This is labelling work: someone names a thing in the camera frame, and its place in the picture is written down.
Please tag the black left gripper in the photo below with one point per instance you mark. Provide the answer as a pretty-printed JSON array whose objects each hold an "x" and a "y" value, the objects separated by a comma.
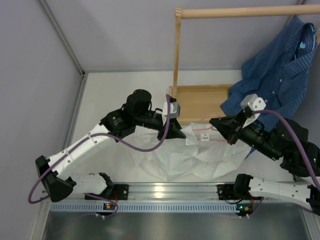
[{"x": 174, "y": 130}]

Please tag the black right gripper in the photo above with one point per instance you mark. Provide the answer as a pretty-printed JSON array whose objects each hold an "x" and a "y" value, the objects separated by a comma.
[{"x": 229, "y": 126}]

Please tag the pink wire hanger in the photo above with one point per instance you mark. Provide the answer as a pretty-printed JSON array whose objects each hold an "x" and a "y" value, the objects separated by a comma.
[{"x": 205, "y": 132}]

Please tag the white shirt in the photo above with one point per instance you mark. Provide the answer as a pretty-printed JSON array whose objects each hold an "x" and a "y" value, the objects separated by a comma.
[{"x": 207, "y": 160}]

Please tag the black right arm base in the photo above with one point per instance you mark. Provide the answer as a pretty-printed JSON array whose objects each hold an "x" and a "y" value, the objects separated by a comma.
[{"x": 226, "y": 193}]

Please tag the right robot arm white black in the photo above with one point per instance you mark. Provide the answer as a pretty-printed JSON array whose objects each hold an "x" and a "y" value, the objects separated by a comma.
[{"x": 287, "y": 141}]

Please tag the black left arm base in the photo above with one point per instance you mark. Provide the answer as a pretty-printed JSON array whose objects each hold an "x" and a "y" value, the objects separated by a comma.
[{"x": 119, "y": 192}]

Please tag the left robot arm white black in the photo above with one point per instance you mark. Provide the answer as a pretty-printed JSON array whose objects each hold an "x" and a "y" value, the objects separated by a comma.
[{"x": 56, "y": 173}]

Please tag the blue checkered shirt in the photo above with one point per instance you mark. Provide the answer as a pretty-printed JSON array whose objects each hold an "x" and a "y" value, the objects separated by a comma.
[{"x": 279, "y": 72}]

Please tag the wooden clothes rack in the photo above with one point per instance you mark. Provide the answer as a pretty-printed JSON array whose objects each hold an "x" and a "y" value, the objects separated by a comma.
[{"x": 200, "y": 92}]

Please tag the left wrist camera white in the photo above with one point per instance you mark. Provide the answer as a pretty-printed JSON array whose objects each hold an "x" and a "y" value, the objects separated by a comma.
[{"x": 174, "y": 110}]

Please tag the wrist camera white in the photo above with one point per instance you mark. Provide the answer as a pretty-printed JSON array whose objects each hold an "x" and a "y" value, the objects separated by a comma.
[
  {"x": 174, "y": 110},
  {"x": 254, "y": 103}
]

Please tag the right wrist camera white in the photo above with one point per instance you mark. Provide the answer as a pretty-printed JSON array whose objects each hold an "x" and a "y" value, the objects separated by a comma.
[{"x": 254, "y": 103}]

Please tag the aluminium mounting rail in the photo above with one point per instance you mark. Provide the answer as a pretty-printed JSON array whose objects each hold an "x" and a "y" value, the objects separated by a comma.
[{"x": 189, "y": 191}]

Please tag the aluminium corner frame post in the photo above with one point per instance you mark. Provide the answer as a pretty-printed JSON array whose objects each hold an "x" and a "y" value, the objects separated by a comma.
[{"x": 83, "y": 76}]

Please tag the slotted cable duct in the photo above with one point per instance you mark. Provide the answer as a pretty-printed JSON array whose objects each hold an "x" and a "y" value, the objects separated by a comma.
[{"x": 147, "y": 207}]

